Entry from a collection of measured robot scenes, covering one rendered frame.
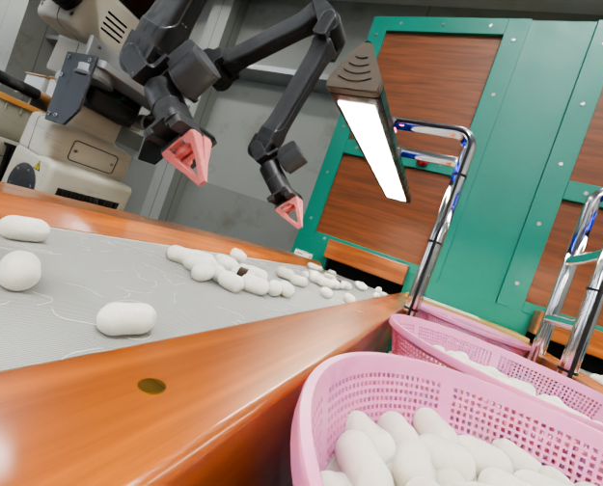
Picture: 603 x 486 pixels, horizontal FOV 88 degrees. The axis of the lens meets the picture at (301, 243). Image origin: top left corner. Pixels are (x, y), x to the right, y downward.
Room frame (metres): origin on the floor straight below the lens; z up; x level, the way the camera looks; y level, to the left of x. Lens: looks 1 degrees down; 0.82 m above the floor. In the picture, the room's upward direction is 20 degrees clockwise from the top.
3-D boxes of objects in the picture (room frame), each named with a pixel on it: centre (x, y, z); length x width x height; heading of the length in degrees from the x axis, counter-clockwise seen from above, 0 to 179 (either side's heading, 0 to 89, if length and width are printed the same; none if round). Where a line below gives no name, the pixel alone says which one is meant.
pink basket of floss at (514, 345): (0.76, -0.44, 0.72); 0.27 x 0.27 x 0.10
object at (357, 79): (0.72, -0.12, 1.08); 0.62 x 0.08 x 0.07; 156
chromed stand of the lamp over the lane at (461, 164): (0.68, -0.19, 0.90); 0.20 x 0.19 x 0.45; 156
